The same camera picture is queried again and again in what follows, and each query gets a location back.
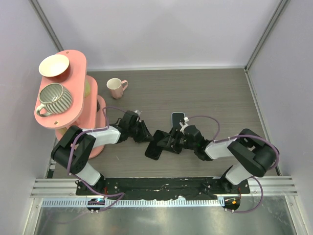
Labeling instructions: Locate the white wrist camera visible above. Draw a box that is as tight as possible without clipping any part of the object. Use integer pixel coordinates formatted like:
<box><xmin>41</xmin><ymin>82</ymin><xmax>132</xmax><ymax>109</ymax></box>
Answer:
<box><xmin>134</xmin><ymin>110</ymin><xmax>141</xmax><ymax>116</ymax></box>
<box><xmin>179</xmin><ymin>117</ymin><xmax>189</xmax><ymax>134</ymax></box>

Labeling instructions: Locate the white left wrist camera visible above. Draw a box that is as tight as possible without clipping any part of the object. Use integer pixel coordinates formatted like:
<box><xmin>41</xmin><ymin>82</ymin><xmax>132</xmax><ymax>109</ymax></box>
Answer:
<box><xmin>134</xmin><ymin>110</ymin><xmax>141</xmax><ymax>116</ymax></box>

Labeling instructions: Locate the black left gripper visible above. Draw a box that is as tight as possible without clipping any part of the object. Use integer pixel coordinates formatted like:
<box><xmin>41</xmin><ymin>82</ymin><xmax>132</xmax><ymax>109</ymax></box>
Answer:
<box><xmin>129</xmin><ymin>121</ymin><xmax>154</xmax><ymax>144</ymax></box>

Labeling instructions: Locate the grey striped mug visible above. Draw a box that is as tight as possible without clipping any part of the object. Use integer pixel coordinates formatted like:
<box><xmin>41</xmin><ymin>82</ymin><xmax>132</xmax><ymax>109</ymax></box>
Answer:
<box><xmin>36</xmin><ymin>83</ymin><xmax>73</xmax><ymax>117</ymax></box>

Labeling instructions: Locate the black phone case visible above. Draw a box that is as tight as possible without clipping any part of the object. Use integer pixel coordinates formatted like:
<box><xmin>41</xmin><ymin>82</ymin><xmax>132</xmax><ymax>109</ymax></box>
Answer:
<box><xmin>145</xmin><ymin>130</ymin><xmax>168</xmax><ymax>161</ymax></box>

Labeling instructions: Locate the white bowl red outside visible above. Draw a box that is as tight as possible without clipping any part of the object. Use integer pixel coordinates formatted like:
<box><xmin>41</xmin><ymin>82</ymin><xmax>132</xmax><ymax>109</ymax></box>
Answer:
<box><xmin>39</xmin><ymin>54</ymin><xmax>70</xmax><ymax>82</ymax></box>

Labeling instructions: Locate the blue smartphone black screen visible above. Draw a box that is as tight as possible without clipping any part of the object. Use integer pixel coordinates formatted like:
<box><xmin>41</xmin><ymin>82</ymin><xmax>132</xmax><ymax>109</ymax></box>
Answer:
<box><xmin>172</xmin><ymin>113</ymin><xmax>186</xmax><ymax>130</ymax></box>

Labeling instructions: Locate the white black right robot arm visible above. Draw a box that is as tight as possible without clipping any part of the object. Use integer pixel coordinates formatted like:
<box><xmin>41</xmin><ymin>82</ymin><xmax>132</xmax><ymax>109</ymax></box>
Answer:
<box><xmin>156</xmin><ymin>125</ymin><xmax>279</xmax><ymax>193</ymax></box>

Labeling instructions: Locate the pink tiered shelf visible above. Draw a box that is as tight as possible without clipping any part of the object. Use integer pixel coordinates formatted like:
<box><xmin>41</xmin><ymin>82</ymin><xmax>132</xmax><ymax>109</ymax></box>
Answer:
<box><xmin>34</xmin><ymin>49</ymin><xmax>107</xmax><ymax>160</ymax></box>

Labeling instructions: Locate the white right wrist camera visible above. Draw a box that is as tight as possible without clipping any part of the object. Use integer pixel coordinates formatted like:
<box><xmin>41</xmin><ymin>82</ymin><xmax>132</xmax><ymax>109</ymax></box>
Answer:
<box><xmin>179</xmin><ymin>117</ymin><xmax>189</xmax><ymax>134</ymax></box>

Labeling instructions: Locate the pink mug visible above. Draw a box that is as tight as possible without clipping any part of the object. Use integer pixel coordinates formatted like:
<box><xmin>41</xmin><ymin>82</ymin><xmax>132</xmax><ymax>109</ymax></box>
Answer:
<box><xmin>107</xmin><ymin>78</ymin><xmax>128</xmax><ymax>99</ymax></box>

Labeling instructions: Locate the aluminium frame rail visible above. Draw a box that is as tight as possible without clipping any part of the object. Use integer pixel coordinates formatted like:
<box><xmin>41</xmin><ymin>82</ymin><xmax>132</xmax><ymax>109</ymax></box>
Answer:
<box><xmin>31</xmin><ymin>176</ymin><xmax>298</xmax><ymax>207</ymax></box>

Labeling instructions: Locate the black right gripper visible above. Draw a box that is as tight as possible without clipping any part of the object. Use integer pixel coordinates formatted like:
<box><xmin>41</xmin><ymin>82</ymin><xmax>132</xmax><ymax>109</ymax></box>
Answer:
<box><xmin>157</xmin><ymin>127</ymin><xmax>197</xmax><ymax>154</ymax></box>

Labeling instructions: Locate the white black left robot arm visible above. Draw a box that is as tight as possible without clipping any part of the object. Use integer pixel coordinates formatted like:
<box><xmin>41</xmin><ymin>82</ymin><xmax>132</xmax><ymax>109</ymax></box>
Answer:
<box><xmin>51</xmin><ymin>111</ymin><xmax>154</xmax><ymax>195</ymax></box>

